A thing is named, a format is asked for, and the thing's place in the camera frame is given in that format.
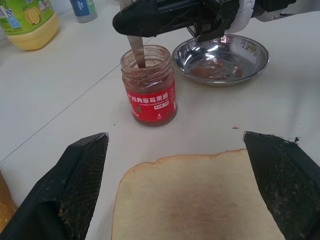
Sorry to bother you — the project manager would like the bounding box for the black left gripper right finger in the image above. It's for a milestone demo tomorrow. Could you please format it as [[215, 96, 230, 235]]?
[[243, 130, 320, 240]]

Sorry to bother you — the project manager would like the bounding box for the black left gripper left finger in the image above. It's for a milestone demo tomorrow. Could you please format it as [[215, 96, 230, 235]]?
[[0, 132, 110, 240]]

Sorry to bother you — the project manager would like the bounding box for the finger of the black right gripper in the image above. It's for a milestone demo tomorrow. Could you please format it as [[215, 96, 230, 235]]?
[[156, 0, 205, 13], [112, 0, 198, 38]]

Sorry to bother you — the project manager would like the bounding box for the metal knife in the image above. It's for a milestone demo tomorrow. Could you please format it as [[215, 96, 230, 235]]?
[[119, 0, 147, 69]]

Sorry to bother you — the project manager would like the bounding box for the strawberry jam jar red label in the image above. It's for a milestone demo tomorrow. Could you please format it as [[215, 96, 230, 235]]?
[[120, 44, 178, 128]]

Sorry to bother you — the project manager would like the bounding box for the toasted white bread slice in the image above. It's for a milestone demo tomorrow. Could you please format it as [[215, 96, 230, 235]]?
[[111, 148, 286, 240]]

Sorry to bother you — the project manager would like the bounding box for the stainless steel bowl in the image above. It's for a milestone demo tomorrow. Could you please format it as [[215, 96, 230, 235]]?
[[171, 34, 271, 87]]

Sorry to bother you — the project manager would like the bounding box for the orange textured object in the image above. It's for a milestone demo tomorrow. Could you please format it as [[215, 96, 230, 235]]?
[[0, 169, 19, 226]]

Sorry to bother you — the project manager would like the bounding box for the blue grey bottle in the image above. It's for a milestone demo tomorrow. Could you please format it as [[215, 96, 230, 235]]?
[[69, 0, 99, 24]]

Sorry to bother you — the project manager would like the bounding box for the yellow bottle green lemon label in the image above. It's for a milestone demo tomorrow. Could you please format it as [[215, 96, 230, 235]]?
[[0, 0, 61, 52]]

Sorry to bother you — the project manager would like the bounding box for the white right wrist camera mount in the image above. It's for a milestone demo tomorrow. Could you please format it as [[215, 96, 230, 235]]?
[[224, 0, 256, 35]]

